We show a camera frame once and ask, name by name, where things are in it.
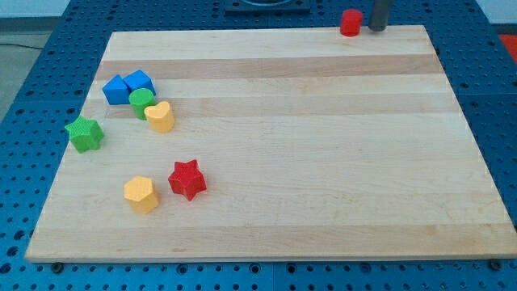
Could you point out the green star block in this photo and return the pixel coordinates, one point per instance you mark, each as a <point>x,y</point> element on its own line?
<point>85,134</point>

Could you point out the red star block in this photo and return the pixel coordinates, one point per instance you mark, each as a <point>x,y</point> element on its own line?
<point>187,179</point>

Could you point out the wooden board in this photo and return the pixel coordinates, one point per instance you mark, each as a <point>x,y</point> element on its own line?
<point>313,146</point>

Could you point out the yellow heart block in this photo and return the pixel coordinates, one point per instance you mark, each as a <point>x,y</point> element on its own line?
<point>160,117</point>

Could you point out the green cylinder block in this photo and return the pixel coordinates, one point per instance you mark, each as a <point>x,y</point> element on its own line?
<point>140,99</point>

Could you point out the yellow hexagon block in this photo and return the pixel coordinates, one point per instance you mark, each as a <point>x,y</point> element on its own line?
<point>141,194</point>

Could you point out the blue cube block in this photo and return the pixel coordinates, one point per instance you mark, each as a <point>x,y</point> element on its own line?
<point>137,80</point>

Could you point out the blue triangular block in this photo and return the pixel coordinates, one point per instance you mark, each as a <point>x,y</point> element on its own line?
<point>116,91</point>

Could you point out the red cylinder block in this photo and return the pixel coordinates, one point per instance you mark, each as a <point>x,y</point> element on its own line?
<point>351,22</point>

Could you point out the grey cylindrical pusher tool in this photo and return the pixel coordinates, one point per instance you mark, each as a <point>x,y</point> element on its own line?
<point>379,16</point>

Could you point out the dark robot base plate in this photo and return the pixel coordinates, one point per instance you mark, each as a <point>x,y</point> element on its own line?
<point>260,6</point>

